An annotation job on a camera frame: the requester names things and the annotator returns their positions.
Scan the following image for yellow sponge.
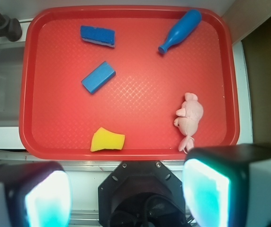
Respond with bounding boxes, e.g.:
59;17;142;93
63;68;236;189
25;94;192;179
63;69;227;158
90;127;126;152

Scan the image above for pink plush pig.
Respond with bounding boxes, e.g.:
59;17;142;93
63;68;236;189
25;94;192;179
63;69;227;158
173;92;204;154

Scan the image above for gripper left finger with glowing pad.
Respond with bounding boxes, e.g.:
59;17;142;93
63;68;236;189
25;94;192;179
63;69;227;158
0;161;72;227

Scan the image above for blue sponge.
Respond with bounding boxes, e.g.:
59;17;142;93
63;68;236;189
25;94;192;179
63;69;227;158
80;26;115;48

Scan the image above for dark brown faucet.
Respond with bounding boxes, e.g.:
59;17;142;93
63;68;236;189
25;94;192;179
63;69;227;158
0;13;22;42

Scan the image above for red plastic tray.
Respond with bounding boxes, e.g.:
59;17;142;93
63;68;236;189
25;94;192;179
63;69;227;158
19;6;240;161

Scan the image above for blue rectangular block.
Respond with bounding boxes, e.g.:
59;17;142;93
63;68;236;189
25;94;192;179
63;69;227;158
81;61;116;94

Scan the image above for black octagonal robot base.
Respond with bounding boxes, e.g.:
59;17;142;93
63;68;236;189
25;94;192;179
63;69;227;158
98;161;193;227

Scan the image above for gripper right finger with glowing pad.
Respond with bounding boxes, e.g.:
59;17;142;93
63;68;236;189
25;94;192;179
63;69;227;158
182;144;271;227

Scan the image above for blue plastic bottle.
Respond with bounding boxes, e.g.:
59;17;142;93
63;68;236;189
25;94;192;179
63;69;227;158
158;9;202;54

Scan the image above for grey metal sink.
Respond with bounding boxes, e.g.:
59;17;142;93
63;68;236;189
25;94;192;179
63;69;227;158
0;44;24;127

